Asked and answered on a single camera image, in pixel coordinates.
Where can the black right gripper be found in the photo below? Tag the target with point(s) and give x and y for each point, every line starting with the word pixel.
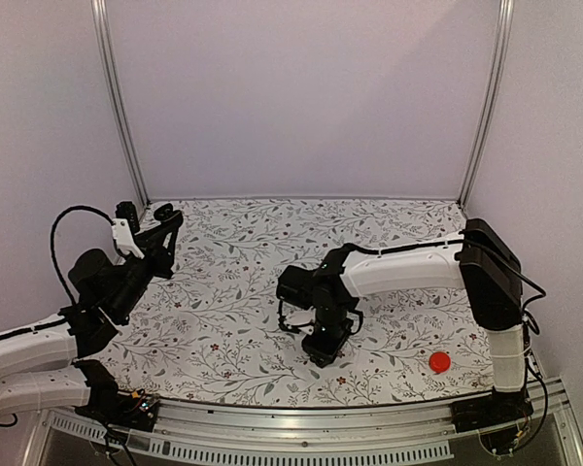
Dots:
pixel 324 352

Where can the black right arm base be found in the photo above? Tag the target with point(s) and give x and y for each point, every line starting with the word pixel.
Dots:
pixel 490 410

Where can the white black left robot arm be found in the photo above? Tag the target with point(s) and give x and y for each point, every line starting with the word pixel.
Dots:
pixel 51 363

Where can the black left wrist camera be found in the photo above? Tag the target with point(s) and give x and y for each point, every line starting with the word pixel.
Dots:
pixel 127 211

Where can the white left camera bracket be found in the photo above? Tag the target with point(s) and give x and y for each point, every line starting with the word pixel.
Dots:
pixel 123 239

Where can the red round bottle cap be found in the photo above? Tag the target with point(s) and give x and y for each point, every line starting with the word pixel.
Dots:
pixel 440 362

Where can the aluminium back left post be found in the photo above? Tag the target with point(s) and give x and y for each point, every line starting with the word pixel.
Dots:
pixel 111 74

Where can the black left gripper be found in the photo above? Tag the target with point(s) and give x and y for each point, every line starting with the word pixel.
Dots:
pixel 155 238

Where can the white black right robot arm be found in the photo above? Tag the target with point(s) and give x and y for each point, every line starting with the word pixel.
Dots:
pixel 474 260

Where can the aluminium back right post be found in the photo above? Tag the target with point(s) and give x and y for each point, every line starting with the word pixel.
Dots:
pixel 483 128

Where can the floral patterned table mat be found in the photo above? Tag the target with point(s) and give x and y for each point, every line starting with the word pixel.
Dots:
pixel 211 332

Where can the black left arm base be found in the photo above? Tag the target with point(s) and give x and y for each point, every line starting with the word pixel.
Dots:
pixel 107 404

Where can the aluminium front rail frame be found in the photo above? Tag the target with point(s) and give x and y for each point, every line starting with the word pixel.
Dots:
pixel 190 433

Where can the aluminium post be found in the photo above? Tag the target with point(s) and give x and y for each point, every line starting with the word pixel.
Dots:
pixel 111 74
pixel 483 128

